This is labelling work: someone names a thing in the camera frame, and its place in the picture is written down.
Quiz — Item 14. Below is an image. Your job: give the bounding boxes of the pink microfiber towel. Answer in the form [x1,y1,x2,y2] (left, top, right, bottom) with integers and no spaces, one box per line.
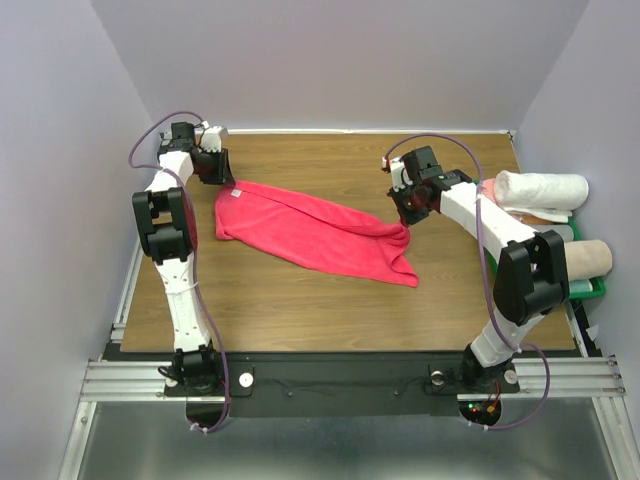
[214,181,419,288]

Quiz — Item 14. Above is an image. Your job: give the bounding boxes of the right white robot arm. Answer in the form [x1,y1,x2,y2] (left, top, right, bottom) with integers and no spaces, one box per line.
[382,146,569,390]

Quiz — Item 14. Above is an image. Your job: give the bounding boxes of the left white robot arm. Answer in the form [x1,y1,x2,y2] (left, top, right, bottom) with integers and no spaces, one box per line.
[132,121,235,396]

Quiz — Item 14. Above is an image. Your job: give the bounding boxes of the pink rolled towel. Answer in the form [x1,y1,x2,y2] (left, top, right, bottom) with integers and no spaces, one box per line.
[482,178,498,204]

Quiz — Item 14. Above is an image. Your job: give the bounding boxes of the white rolled towel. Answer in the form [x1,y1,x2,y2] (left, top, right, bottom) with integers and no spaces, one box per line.
[494,170,589,216]

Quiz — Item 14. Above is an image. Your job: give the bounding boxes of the grey rolled towel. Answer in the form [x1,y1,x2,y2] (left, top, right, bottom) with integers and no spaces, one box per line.
[551,224,575,243]

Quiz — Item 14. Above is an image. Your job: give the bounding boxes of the beige rolled towel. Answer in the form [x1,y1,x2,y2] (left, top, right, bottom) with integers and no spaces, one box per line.
[564,240,613,281]

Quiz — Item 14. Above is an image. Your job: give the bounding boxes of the teal rolled towel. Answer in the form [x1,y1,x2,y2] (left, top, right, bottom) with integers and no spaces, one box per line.
[569,280,594,296]

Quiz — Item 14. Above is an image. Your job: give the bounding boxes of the green plastic bin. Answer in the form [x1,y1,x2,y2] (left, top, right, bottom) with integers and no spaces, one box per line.
[568,218,607,301]

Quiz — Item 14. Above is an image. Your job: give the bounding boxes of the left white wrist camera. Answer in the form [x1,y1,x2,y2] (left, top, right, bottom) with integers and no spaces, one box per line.
[197,126,228,153]

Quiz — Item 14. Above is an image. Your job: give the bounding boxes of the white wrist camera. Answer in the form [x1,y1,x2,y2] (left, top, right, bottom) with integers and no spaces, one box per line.
[381,157,413,192]
[197,126,228,153]

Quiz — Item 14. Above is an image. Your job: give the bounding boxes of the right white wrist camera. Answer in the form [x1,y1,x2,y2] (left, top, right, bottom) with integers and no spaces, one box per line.
[381,157,413,192]

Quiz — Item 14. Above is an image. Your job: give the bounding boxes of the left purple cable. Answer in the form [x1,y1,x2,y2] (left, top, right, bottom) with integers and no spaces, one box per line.
[128,110,232,435]

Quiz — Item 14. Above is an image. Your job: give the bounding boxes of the purple cable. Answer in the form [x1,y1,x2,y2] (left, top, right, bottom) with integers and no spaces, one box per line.
[128,110,232,435]
[383,132,552,432]

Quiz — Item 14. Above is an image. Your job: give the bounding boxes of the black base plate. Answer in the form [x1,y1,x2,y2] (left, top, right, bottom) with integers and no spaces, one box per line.
[102,351,521,421]

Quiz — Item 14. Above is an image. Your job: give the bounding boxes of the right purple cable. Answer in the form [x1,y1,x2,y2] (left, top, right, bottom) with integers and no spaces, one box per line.
[383,132,552,432]

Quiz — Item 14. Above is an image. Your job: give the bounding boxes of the aluminium frame rail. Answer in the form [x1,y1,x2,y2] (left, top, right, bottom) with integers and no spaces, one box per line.
[80,361,165,402]

